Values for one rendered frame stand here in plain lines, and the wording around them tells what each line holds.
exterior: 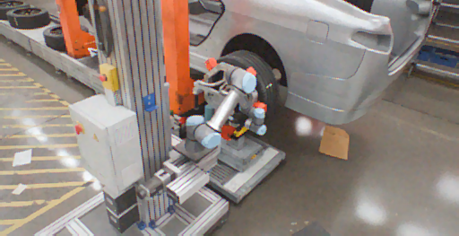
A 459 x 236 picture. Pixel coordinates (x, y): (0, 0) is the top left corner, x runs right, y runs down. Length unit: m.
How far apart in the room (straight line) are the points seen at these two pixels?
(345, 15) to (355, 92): 0.58
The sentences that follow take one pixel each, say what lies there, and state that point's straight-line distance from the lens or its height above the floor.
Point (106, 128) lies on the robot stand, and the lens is 1.72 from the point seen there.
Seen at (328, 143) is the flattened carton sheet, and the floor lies 0.01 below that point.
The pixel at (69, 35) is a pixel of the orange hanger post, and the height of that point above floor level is 0.83.
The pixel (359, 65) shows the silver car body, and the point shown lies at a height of 1.30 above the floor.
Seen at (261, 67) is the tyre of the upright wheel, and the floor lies 1.12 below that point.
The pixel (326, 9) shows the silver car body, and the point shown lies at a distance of 2.47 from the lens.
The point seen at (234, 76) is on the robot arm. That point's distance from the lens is 1.97.
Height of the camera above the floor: 2.17
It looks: 32 degrees down
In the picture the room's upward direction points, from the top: 3 degrees clockwise
